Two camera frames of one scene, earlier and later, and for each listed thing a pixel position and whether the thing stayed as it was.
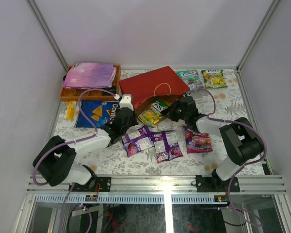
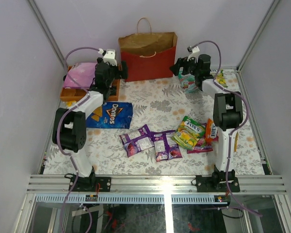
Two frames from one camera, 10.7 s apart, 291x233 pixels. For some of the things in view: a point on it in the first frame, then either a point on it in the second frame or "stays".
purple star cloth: [89, 75] stays
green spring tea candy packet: [152, 115] -> [189, 133]
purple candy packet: [137, 141] stays
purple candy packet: [166, 145] stays
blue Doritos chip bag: [101, 112] stays
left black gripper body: [129, 116] -> [119, 71]
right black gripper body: [179, 114] -> [189, 66]
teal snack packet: [194, 79] stays
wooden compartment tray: [72, 94] stays
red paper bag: [162, 83] -> [148, 55]
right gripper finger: [169, 111] -> [175, 68]
